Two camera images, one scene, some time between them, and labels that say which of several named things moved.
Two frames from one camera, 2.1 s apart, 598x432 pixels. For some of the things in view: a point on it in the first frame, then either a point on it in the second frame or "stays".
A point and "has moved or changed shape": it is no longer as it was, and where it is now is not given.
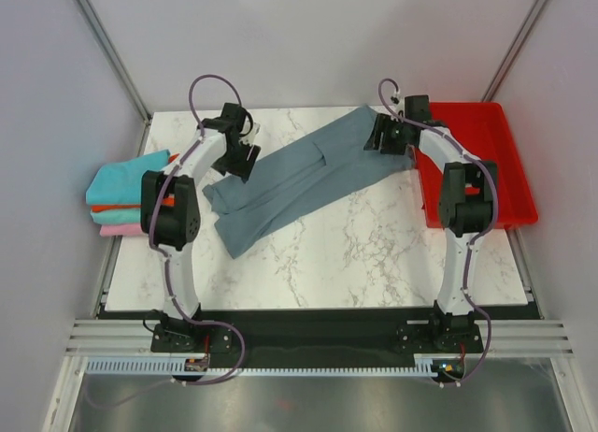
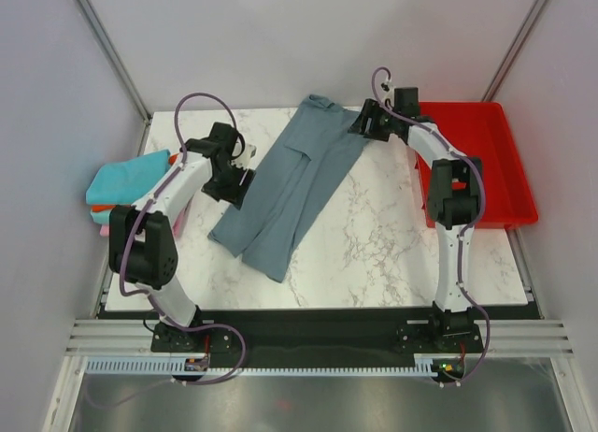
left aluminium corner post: (114, 56) stays
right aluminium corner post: (519, 43) stays
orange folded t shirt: (167, 202) stays
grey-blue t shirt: (348, 153) has moved or changed shape
